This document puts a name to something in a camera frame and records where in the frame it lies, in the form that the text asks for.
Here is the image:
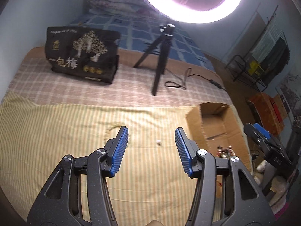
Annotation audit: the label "cream bead bracelet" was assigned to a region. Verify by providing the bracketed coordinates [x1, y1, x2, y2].
[103, 124, 129, 149]

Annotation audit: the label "pile of jewelry in box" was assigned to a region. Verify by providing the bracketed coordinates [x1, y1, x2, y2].
[216, 145, 236, 159]

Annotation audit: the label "plush toy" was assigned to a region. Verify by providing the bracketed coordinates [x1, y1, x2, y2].
[253, 160, 270, 187]

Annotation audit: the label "orange covered furniture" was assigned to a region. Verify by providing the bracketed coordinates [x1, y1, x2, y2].
[246, 92, 288, 136]

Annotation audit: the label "brown cardboard box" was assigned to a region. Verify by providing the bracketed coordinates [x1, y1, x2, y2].
[185, 102, 254, 198]

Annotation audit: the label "yellow striped cloth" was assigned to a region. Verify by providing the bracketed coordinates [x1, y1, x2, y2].
[0, 91, 248, 226]

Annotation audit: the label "yellow box on rack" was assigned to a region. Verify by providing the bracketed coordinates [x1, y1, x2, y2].
[248, 60, 264, 78]

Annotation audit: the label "dark hanging clothes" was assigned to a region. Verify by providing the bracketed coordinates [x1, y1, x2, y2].
[261, 37, 290, 86]

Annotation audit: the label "black clothes rack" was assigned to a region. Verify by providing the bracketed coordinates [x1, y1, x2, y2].
[225, 6, 290, 92]

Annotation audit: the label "pink plaid bed sheet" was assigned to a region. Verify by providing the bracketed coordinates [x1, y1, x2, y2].
[5, 49, 234, 109]

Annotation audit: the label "striped white towel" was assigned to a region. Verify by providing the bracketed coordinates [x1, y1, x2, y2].
[250, 15, 282, 63]

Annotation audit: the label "black snack bag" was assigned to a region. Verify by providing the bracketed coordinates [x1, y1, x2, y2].
[44, 27, 121, 84]

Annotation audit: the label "black tripod stand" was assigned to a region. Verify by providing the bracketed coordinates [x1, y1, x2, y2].
[134, 24, 175, 96]

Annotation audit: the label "blue patterned blanket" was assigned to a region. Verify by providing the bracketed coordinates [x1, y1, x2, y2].
[70, 12, 214, 71]

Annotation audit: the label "wall painting scroll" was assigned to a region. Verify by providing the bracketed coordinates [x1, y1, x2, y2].
[276, 62, 300, 123]

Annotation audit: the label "black power cable with switch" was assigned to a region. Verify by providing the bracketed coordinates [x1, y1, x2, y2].
[164, 67, 228, 92]

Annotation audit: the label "white ring light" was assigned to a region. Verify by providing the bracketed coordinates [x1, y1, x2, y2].
[133, 0, 246, 25]

